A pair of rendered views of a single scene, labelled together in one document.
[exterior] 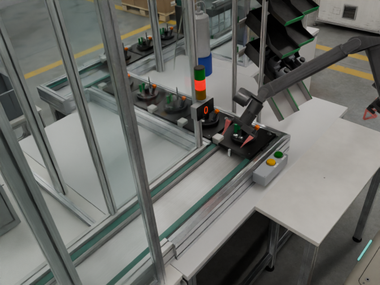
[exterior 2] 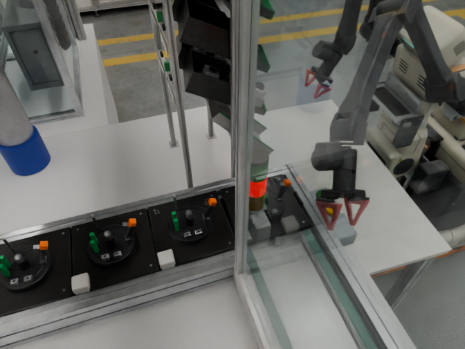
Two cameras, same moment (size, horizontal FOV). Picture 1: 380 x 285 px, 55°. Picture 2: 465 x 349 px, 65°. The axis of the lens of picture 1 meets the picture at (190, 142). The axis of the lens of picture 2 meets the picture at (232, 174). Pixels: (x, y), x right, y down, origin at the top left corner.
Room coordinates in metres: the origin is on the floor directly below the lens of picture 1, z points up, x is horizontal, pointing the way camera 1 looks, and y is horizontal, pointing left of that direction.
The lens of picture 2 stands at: (1.26, 0.44, 1.94)
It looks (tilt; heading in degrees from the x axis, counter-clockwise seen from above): 47 degrees down; 297
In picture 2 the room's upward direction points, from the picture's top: straight up
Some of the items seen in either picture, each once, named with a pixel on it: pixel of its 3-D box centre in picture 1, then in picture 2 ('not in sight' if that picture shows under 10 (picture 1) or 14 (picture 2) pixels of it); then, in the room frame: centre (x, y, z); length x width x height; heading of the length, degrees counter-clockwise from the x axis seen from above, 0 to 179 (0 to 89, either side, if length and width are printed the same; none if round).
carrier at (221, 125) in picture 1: (206, 114); (189, 218); (1.70, -0.10, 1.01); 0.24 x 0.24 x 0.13; 45
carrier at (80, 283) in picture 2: not in sight; (109, 239); (1.87, 0.07, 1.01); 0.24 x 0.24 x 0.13; 45
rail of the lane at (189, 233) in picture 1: (236, 186); not in sight; (1.21, -0.20, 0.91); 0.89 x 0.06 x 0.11; 135
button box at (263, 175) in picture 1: (270, 167); not in sight; (1.31, -0.38, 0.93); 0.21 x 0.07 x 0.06; 135
